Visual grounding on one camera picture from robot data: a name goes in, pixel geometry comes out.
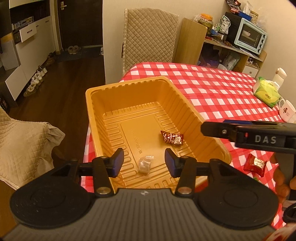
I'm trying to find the small dark red candy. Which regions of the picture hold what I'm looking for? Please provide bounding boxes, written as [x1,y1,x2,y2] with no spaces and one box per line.
[160,131,183,145]

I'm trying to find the red snack pack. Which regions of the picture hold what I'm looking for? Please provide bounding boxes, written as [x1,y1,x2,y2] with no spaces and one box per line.
[243,154,267,177]

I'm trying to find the clear beige candy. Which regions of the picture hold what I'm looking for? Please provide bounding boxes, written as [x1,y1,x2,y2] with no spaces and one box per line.
[138,156,154,175]

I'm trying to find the person's right hand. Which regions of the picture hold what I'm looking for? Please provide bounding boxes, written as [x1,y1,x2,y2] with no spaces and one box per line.
[270,153,295,204]

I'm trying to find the white mug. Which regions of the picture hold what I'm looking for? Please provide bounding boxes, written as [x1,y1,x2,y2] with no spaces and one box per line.
[278,99,295,123]

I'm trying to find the green tissue pack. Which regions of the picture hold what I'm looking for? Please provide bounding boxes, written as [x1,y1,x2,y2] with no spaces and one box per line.
[253,77,280,108]

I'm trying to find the white thermos bottle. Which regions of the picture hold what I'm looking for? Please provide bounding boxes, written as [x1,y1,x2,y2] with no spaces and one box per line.
[272,68,287,90]

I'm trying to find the orange plastic tray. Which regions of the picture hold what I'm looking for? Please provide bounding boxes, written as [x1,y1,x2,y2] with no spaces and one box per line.
[85,76,231,190]

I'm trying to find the beige quilted chair left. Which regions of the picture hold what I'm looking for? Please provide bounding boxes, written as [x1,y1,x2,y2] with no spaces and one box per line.
[0,109,65,190]

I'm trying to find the beige quilted chair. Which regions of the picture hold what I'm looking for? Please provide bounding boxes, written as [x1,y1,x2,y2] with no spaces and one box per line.
[0,109,65,190]
[121,8,179,75]

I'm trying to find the wooden shelf unit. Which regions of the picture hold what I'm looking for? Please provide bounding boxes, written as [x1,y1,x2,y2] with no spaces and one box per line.
[174,18,267,78]

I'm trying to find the light blue toaster oven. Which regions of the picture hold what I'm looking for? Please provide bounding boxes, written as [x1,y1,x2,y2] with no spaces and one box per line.
[234,18,267,55]

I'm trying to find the glass jar orange lid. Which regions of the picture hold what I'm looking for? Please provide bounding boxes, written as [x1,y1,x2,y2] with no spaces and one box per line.
[198,14,213,36]

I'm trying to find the shoes on floor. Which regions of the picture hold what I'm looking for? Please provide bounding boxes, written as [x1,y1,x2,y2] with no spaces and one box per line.
[23,66,48,97]

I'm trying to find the beige quilted chair far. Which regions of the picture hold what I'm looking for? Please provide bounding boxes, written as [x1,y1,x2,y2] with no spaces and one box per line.
[121,8,179,75]

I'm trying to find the white cabinet with drawer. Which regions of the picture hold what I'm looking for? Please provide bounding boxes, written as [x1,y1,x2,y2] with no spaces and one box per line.
[5,16,56,100]

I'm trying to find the dark entrance door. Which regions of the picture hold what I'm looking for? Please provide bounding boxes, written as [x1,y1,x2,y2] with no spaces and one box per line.
[57,0,103,49]

